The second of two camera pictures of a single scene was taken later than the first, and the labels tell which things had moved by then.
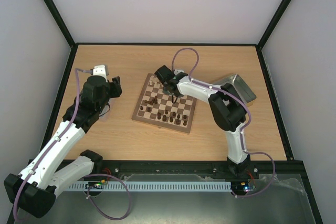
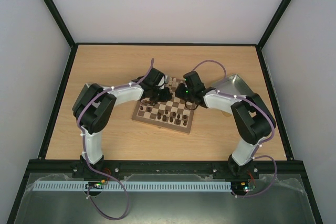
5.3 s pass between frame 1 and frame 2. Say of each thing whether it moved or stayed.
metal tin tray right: stayed
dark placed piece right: stayed
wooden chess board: stayed
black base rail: stayed
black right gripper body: moved
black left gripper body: moved
